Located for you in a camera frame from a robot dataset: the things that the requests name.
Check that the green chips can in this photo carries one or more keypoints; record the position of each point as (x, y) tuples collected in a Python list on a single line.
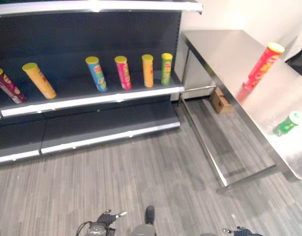
[(166, 70)]

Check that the red chips can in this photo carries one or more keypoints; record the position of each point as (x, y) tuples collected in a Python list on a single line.
[(262, 66)]

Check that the brown cardboard box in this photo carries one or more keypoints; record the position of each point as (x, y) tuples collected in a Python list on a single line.
[(221, 102)]

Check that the dark metal shelf unit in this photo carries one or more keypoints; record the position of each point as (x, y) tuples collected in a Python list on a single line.
[(67, 44)]

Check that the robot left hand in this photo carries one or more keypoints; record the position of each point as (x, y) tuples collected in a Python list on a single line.
[(107, 217)]

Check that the slim orange chips can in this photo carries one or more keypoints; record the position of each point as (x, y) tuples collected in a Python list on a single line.
[(148, 72)]

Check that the blue chips can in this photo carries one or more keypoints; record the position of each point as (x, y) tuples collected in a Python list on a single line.
[(98, 75)]

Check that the stainless steel table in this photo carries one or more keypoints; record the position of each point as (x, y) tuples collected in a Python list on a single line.
[(239, 64)]

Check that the green plastic bottle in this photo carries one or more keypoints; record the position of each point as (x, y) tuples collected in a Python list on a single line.
[(286, 125)]

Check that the purple chips can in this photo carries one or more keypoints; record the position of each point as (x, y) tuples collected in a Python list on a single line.
[(8, 87)]

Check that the black object by wall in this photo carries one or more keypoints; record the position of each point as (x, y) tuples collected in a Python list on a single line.
[(299, 61)]

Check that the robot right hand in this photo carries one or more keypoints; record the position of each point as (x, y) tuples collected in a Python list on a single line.
[(239, 231)]

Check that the pink chips can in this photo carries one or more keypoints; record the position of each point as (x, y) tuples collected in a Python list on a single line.
[(124, 73)]

